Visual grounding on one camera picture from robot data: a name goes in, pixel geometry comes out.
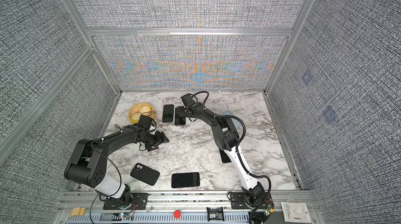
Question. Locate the black phone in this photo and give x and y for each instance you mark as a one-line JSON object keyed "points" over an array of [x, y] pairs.
{"points": [[224, 157], [181, 180]]}

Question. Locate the aluminium front rail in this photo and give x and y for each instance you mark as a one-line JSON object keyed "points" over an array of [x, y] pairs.
{"points": [[160, 208]]}

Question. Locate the wooden clips stack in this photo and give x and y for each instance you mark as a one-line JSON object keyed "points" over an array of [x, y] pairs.
{"points": [[77, 211]]}

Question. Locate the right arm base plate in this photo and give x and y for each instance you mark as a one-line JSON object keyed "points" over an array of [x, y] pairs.
{"points": [[239, 200]]}

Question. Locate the light blue phone case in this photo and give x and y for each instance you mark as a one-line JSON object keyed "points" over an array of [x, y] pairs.
{"points": [[236, 123]]}

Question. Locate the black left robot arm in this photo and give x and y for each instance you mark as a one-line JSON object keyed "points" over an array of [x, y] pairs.
{"points": [[90, 158]]}

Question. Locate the black phone right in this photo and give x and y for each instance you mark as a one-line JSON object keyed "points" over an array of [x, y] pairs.
{"points": [[224, 157]]}

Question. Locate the yellow bamboo steamer basket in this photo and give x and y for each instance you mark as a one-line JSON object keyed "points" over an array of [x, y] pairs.
{"points": [[141, 109]]}

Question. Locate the black phone case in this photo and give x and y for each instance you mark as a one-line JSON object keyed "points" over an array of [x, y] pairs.
{"points": [[168, 113], [145, 174], [179, 116]]}

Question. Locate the red emergency button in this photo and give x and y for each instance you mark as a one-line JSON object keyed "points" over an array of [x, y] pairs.
{"points": [[177, 214]]}

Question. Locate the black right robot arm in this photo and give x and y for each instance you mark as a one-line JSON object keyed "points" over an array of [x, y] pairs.
{"points": [[228, 132]]}

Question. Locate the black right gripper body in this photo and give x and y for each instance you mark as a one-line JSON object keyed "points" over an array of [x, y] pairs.
{"points": [[183, 111]]}

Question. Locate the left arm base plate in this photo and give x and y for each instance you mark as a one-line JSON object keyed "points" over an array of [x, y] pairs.
{"points": [[136, 201]]}

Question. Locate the black phone front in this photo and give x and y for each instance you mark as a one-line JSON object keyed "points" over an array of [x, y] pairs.
{"points": [[181, 180]]}

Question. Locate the small black electronics box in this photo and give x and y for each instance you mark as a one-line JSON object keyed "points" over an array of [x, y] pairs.
{"points": [[215, 214]]}

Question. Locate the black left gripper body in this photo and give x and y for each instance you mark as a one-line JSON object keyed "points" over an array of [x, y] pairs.
{"points": [[155, 140]]}

